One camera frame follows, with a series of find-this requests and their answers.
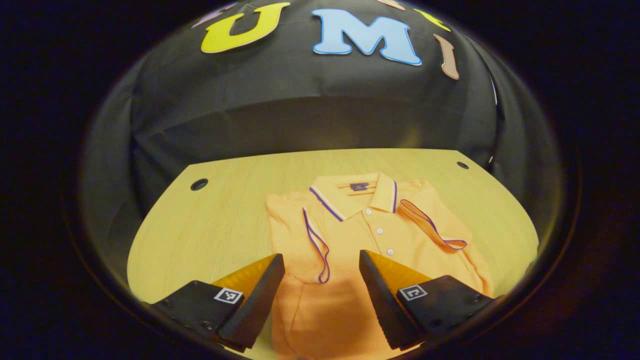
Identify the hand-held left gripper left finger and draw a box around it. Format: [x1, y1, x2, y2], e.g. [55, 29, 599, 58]
[150, 253, 286, 352]

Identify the orange T-shirt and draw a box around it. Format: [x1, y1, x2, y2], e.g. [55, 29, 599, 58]
[265, 172, 496, 360]

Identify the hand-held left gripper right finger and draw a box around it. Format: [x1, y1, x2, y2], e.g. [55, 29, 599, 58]
[359, 249, 503, 351]

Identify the black backdrop cloth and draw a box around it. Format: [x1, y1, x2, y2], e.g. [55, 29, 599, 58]
[80, 0, 562, 223]

